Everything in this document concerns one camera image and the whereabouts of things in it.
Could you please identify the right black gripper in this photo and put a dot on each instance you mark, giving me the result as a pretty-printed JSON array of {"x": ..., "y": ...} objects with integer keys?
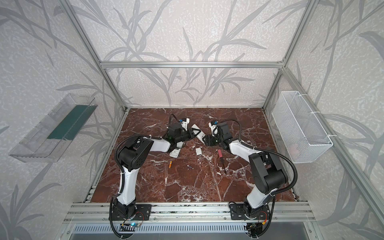
[{"x": 210, "y": 139}]

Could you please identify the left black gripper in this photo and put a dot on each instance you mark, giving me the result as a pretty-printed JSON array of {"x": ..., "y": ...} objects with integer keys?
[{"x": 186, "y": 134}]

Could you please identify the pink handled screwdriver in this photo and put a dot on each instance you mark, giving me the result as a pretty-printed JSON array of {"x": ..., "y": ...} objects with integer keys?
[{"x": 222, "y": 160}]

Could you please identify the red white remote control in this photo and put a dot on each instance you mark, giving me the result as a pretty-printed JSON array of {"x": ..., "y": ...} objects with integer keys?
[{"x": 176, "y": 150}]

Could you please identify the white remote control yellow buttons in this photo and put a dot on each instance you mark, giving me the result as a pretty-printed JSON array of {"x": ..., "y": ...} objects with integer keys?
[{"x": 198, "y": 132}]

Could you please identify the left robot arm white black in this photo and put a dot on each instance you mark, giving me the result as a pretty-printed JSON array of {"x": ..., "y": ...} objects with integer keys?
[{"x": 130, "y": 155}]

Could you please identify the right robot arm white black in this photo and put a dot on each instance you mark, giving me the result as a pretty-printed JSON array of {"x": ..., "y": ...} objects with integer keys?
[{"x": 273, "y": 173}]

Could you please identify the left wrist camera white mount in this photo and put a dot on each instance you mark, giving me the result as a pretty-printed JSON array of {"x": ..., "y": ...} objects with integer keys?
[{"x": 184, "y": 123}]

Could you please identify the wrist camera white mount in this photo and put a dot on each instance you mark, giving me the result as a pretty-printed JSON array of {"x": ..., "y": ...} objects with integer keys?
[
  {"x": 184, "y": 123},
  {"x": 213, "y": 127}
]

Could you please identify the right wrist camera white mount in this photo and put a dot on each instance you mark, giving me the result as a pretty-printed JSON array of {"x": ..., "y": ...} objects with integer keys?
[{"x": 213, "y": 127}]

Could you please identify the aluminium frame crossbar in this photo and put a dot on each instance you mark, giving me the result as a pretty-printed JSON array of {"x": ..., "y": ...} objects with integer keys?
[{"x": 110, "y": 64}]

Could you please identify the white wire mesh basket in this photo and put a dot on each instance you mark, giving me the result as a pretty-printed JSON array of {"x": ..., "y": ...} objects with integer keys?
[{"x": 302, "y": 133}]

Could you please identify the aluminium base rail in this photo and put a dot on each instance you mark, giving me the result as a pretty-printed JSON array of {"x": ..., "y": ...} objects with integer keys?
[{"x": 204, "y": 212}]

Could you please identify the clear plastic wall bin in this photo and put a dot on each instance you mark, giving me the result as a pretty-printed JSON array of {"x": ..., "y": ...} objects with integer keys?
[{"x": 47, "y": 142}]

